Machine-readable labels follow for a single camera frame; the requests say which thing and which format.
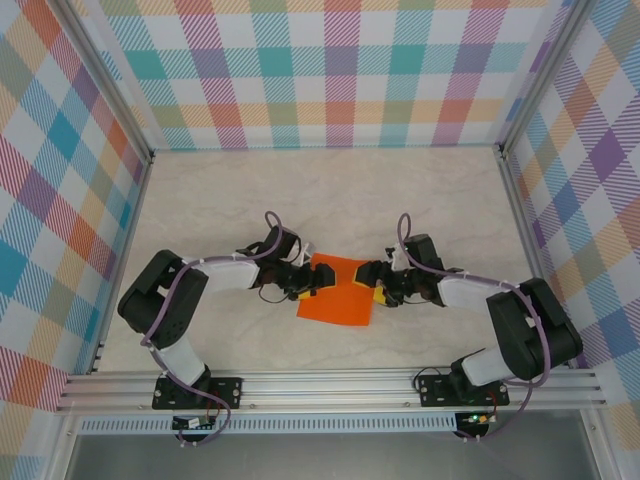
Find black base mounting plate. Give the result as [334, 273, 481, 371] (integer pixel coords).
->
[151, 374, 245, 412]
[417, 372, 511, 409]

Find aluminium table edge rail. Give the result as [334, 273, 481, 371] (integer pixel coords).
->
[494, 144, 574, 369]
[87, 152, 156, 376]

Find thin black cable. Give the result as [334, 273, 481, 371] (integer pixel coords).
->
[257, 284, 301, 304]
[397, 289, 436, 307]

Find aluminium frame post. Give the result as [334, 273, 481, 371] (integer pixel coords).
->
[497, 0, 599, 156]
[52, 0, 156, 166]

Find slotted grey cable tray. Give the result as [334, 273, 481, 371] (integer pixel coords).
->
[79, 412, 459, 435]

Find orange paper sheet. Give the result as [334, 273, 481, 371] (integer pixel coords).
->
[295, 252, 377, 327]

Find purple cable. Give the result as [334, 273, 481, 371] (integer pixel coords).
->
[397, 213, 552, 444]
[139, 209, 301, 449]

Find black wire loop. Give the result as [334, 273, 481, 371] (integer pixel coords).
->
[410, 368, 437, 396]

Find aluminium frame leg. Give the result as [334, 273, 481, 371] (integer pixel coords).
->
[579, 407, 619, 480]
[44, 412, 84, 480]

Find small black circuit board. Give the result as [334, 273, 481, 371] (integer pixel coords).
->
[171, 414, 216, 431]

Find wide aluminium base rail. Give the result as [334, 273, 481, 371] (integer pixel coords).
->
[54, 368, 609, 414]

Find grey metal panel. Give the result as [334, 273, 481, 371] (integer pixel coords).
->
[64, 432, 601, 480]

